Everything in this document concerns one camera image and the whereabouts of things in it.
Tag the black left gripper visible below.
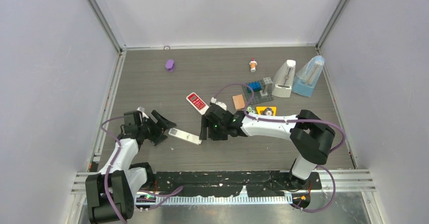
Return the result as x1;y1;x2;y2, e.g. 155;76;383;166
138;111;175;146

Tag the slim white remote control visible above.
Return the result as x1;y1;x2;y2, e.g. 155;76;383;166
168;128;202;145

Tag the white remote with red keypad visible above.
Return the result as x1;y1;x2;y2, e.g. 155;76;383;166
186;92;209;115

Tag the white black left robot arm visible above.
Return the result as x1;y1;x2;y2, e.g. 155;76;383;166
85;109;177;223

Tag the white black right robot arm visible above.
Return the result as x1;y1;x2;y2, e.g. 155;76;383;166
199;104;335;189

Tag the brown cork square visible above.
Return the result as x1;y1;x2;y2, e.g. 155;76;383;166
232;95;245;110

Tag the green owl toy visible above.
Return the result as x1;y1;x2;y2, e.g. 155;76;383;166
246;106;255;113

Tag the yellow triangular wooden piece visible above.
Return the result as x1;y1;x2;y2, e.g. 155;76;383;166
256;106;277;116

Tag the purple plastic cap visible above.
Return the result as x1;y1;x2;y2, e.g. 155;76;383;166
165;59;175;72

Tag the blue building brick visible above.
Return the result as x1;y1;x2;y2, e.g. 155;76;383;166
248;81;262;92

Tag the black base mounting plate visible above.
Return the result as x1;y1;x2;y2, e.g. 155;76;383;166
141;170;322;197

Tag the small orange white bottle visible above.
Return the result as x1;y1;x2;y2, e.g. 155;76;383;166
249;58;258;72

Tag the white metronome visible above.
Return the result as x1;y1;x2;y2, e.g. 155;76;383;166
272;60;296;98

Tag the light blue metronome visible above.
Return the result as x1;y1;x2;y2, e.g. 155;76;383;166
292;56;325;97

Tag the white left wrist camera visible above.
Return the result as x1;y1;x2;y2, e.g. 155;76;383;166
137;107;147;117

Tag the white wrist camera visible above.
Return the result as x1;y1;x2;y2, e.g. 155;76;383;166
137;107;147;117
210;97;227;110

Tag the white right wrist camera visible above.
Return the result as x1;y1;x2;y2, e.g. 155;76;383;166
210;97;227;110

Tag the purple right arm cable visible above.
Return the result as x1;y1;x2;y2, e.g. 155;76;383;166
213;83;347;213

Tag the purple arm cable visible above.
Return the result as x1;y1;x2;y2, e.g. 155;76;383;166
213;83;347;213
100;116;130;224

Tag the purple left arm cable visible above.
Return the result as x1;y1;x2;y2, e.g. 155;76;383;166
100;116;130;224

